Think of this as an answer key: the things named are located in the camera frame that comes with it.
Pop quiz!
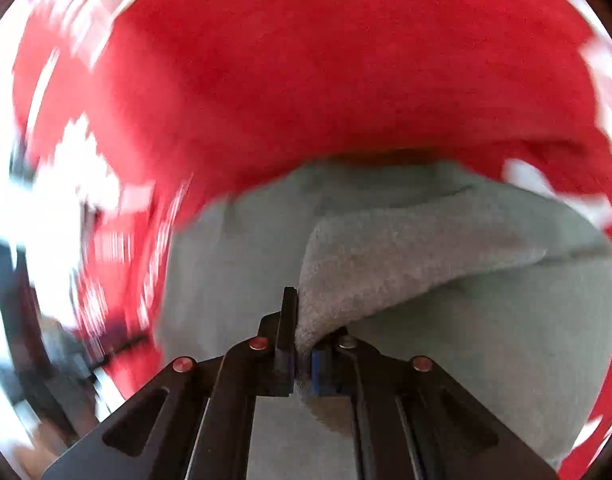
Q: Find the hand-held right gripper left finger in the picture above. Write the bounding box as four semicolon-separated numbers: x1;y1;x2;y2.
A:
41;286;300;480

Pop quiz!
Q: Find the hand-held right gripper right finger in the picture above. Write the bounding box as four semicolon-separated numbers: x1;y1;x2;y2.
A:
305;326;561;480

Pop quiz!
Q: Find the grey small garment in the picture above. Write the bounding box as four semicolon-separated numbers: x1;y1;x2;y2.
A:
153;157;612;480

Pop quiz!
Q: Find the red printed blanket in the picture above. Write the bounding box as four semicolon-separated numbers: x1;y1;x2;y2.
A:
6;0;612;480

